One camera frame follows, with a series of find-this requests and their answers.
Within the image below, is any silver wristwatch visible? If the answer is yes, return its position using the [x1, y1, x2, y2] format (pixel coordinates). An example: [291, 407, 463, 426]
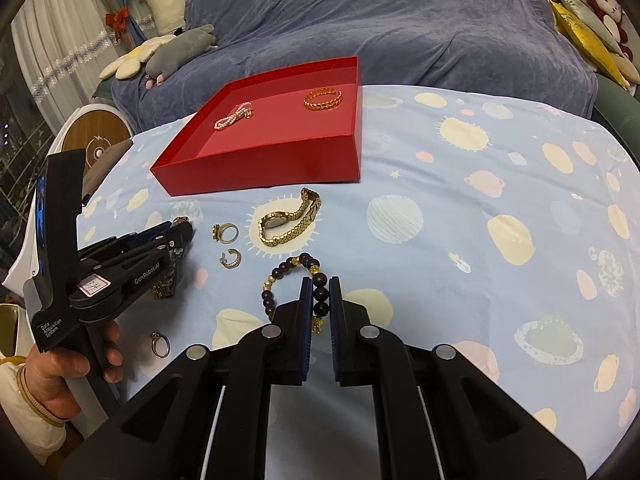
[152, 216, 194, 300]

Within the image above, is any dark bead bracelet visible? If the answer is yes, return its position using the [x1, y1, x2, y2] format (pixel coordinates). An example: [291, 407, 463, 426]
[260, 251, 331, 335]

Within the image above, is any gold wristwatch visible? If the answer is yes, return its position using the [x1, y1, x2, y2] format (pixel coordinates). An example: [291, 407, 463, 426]
[258, 188, 322, 247]

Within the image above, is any white pearl bracelet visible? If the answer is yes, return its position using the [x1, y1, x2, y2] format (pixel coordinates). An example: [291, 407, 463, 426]
[214, 101, 254, 132]

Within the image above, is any gold chain bracelet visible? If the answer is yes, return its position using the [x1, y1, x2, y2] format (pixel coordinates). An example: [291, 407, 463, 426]
[302, 86, 344, 112]

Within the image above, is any left forearm white sleeve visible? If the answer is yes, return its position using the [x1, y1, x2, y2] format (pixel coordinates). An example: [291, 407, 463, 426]
[1, 356, 66, 465]

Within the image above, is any person's left hand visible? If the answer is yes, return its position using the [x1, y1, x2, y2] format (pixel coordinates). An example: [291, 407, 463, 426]
[23, 321, 124, 419]

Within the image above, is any rose gold hoop earring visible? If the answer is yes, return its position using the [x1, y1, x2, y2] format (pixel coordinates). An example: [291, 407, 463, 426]
[219, 248, 242, 270]

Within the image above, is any flower shaped cushion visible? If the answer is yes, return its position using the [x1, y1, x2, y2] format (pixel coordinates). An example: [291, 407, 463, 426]
[99, 35, 176, 80]

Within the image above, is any red cardboard tray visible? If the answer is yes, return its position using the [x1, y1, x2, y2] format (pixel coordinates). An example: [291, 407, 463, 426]
[150, 56, 362, 196]

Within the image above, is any light blue planet tablecloth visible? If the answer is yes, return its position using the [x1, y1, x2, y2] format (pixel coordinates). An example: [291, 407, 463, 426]
[78, 86, 639, 472]

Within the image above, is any grey plush toy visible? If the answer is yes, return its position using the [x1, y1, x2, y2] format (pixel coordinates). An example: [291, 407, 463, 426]
[144, 24, 217, 90]

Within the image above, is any white curtain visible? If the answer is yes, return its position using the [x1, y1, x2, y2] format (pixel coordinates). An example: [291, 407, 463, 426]
[11, 0, 120, 132]

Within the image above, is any red bow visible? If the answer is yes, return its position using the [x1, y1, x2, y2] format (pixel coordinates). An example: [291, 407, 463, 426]
[104, 6, 129, 42]

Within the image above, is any blue-grey bed blanket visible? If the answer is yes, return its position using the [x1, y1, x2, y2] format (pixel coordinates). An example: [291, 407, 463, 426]
[110, 0, 600, 131]

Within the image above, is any yellow satin pillow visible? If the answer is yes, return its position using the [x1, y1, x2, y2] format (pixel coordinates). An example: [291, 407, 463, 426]
[547, 0, 630, 91]

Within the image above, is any grey-green pillow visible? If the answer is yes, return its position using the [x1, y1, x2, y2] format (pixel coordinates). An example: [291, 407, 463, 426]
[560, 0, 623, 55]

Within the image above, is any red monkey plush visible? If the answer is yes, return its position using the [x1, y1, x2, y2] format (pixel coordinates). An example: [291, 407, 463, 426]
[587, 0, 639, 86]

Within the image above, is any gold ring with stone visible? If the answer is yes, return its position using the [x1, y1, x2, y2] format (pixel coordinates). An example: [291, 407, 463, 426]
[209, 222, 241, 244]

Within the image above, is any silver solitaire ring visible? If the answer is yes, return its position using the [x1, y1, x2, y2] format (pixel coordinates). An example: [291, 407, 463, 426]
[150, 330, 173, 360]

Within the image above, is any green bed frame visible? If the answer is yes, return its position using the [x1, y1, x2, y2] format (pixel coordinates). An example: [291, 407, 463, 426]
[591, 73, 640, 157]

